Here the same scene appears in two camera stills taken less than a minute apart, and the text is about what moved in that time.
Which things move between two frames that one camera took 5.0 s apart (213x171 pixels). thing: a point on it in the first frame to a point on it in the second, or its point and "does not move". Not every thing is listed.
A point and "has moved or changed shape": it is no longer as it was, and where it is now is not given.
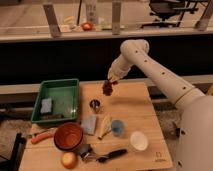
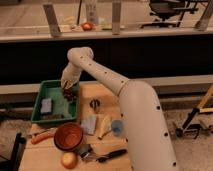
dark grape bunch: (107, 87) has moved or changed shape
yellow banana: (106, 126) does not move
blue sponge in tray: (46, 105) does not move
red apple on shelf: (87, 26) does not move
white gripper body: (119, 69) to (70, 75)
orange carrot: (42, 136) does not move
